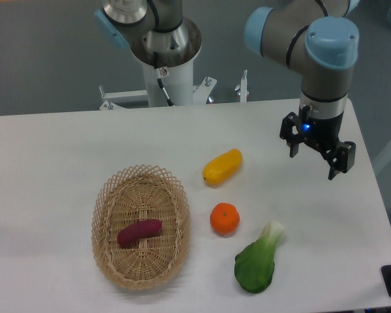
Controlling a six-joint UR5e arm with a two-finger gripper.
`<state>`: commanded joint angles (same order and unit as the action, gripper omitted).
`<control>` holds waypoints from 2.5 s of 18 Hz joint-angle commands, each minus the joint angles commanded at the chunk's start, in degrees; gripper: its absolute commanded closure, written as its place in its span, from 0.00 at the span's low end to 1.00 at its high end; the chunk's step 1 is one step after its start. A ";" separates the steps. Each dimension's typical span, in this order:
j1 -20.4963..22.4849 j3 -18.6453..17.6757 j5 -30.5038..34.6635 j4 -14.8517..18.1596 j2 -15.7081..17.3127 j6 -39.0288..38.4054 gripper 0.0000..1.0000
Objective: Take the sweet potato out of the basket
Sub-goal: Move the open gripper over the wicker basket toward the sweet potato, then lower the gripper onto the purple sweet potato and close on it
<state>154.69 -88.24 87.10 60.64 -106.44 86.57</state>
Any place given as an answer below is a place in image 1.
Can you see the woven wicker basket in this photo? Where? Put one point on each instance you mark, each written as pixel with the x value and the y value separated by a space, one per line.
pixel 138 194

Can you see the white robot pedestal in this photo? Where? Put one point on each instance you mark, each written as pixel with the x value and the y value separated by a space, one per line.
pixel 167 63

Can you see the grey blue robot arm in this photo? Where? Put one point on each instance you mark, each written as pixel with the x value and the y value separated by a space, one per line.
pixel 312 38

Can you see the orange tangerine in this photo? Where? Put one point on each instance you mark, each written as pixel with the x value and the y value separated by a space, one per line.
pixel 224 218

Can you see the white metal base frame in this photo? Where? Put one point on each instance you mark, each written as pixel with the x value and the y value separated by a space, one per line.
pixel 124 96

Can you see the yellow mango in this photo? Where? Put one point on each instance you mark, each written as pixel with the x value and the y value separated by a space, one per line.
pixel 222 167

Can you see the green bok choy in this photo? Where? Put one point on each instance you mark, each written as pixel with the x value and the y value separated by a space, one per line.
pixel 254 265

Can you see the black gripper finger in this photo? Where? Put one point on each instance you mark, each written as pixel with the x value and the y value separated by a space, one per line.
pixel 340 158
pixel 289 125

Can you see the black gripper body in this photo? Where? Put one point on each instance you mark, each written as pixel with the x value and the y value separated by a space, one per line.
pixel 319 125

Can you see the purple sweet potato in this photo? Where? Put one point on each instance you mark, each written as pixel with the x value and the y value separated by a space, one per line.
pixel 138 230

